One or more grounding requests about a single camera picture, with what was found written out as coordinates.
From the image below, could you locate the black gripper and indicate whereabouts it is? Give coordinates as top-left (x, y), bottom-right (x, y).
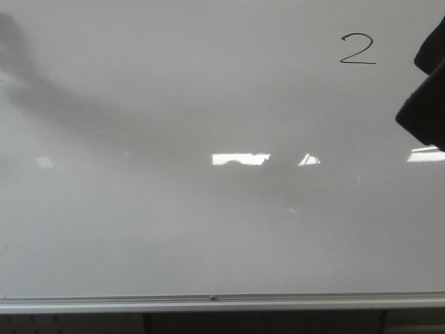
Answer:
top-left (396, 21), bottom-right (444, 151)

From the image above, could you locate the white whiteboard with aluminium frame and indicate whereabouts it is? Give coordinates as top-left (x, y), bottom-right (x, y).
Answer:
top-left (1, 1), bottom-right (444, 315)

